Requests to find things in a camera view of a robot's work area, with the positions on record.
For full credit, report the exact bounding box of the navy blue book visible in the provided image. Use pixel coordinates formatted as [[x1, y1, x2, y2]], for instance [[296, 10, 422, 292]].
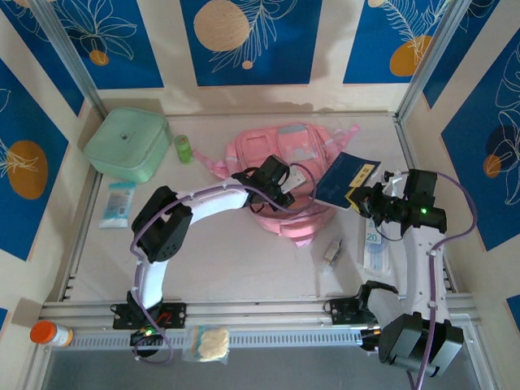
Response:
[[314, 151, 383, 211]]

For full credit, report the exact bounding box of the clear ruler set packet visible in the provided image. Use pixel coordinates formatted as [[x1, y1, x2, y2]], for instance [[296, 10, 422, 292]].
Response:
[[357, 217, 393, 280]]

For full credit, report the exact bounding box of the pink backpack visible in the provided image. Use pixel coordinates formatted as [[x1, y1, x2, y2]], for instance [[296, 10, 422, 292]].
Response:
[[193, 123, 362, 249]]

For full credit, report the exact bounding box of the small clear vial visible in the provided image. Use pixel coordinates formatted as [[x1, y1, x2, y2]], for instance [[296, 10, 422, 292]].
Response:
[[318, 239, 346, 275]]

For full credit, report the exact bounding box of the green cylindrical tube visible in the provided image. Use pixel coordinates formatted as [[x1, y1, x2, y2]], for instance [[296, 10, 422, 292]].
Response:
[[174, 134, 195, 165]]

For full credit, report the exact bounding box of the mint green zip case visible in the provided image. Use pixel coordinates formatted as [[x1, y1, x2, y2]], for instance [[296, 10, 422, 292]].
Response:
[[83, 106, 171, 184]]

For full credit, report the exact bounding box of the black controller box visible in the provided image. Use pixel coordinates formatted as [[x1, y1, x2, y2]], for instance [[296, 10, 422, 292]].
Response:
[[360, 327, 381, 355], [128, 327, 163, 359]]

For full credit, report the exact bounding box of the blue white tissue packet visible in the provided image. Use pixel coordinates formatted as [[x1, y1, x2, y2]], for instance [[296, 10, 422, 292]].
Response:
[[98, 181, 137, 230]]

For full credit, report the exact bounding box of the clear bag of cotton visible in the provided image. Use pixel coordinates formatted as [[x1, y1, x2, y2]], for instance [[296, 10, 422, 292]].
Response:
[[181, 324, 231, 363]]

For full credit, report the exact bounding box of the orange lid bottle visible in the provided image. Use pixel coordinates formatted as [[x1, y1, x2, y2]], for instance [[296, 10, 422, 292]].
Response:
[[30, 320, 74, 349]]

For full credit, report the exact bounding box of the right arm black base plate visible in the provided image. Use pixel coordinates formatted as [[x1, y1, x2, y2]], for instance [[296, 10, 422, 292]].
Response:
[[327, 298, 369, 326]]

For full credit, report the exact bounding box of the aluminium cross rail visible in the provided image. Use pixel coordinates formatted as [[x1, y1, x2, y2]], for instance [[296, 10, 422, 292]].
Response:
[[38, 292, 477, 326]]

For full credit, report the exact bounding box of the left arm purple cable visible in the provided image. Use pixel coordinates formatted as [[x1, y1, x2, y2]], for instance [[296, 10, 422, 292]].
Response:
[[129, 162, 318, 365]]

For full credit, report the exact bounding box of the slotted grey cable duct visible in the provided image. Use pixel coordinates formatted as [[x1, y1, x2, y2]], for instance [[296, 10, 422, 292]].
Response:
[[67, 327, 366, 351]]

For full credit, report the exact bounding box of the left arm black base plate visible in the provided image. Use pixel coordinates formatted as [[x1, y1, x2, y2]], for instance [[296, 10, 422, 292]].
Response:
[[112, 301, 188, 331]]

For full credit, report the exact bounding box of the aluminium frame post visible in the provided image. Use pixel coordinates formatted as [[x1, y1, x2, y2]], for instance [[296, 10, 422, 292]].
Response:
[[396, 0, 476, 123], [30, 0, 103, 119]]

